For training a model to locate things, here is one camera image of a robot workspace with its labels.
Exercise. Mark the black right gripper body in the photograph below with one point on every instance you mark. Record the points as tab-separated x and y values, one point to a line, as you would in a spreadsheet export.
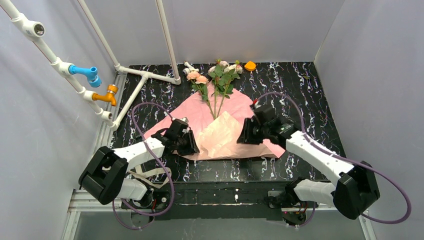
247	131

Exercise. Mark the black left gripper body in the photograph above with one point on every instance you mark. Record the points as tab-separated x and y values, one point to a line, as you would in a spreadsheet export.
191	143

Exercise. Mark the pink wrapping paper sheet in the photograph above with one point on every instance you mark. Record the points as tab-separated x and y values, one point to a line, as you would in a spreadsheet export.
216	139

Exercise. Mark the fake cream rose stem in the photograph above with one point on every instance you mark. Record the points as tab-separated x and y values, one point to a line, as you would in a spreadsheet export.
230	73

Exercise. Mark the fake pink rose stem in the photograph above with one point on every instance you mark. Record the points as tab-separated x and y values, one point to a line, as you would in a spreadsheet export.
199	83

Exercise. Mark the fake white rose stem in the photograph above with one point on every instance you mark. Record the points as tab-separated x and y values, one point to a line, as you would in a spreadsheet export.
215	72

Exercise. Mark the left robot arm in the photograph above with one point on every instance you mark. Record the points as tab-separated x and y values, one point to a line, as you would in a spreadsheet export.
105	175

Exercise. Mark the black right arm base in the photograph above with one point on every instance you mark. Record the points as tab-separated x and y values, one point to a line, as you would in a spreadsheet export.
286	198

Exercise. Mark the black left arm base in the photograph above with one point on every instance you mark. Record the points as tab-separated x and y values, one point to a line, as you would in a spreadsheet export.
154	199

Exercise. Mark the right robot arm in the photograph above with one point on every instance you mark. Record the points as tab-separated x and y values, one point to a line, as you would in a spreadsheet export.
350	188

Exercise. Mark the beige printed ribbon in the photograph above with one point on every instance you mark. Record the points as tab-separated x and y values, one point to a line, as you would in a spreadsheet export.
144	176

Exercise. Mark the small orange object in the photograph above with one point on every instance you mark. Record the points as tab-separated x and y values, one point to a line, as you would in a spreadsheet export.
250	66

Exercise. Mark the small white pipe fitting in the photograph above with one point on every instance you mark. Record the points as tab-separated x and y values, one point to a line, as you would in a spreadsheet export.
189	68

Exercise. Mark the brass orange tap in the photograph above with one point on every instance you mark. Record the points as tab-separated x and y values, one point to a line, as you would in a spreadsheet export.
109	97

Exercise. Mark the blue plastic tap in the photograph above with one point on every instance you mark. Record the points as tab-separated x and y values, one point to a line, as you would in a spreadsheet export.
91	74

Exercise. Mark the aluminium rail frame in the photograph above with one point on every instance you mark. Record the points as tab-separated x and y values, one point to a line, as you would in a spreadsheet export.
351	187

